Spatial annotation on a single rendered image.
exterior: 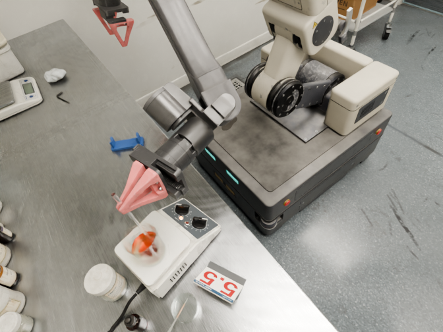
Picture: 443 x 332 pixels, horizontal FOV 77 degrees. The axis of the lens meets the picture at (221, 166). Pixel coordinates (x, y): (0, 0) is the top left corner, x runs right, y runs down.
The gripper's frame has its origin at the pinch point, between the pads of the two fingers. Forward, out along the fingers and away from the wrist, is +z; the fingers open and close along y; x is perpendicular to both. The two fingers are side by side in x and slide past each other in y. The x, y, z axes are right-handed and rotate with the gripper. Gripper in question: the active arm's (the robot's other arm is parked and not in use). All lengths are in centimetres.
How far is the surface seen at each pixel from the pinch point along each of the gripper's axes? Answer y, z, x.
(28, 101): -83, -12, 24
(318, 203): 14, -75, 101
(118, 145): -37.0, -16.6, 25.1
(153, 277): 4.2, 4.7, 17.0
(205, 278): 10.6, -1.6, 23.1
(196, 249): 5.9, -4.8, 21.2
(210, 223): 4.2, -11.6, 22.2
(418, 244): 61, -80, 101
